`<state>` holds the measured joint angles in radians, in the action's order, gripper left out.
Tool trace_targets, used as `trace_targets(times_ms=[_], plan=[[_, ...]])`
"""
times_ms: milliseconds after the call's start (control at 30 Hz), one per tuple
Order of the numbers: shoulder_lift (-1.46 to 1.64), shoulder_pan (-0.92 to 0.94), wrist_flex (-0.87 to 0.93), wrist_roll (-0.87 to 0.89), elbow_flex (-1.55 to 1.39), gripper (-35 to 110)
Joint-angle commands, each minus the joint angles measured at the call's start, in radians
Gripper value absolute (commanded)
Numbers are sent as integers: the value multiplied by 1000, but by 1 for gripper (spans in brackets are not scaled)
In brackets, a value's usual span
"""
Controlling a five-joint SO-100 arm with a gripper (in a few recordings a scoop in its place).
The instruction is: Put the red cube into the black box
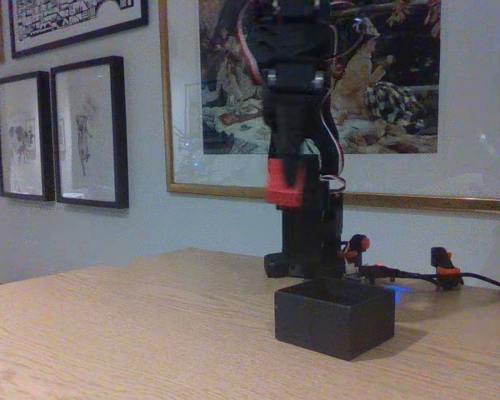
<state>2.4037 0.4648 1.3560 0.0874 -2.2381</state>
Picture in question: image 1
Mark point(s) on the black box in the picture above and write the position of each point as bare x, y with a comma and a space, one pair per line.
333, 329

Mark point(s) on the black-framed town print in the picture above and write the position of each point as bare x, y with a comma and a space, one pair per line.
79, 35

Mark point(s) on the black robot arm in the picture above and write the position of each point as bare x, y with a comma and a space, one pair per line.
308, 233

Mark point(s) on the black-framed sketch drawing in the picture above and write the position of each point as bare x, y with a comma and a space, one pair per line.
45, 137

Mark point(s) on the black orange table clamp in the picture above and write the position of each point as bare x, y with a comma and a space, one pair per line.
359, 243
443, 266

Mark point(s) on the large gold-framed painting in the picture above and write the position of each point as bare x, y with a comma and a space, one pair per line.
462, 83

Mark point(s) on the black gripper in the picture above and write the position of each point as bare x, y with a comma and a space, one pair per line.
284, 125

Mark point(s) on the black-framed figure drawing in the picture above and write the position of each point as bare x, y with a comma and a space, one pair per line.
118, 125

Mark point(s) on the motor controller board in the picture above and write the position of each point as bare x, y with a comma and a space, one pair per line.
352, 270

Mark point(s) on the red cube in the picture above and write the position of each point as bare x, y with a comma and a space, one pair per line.
277, 187

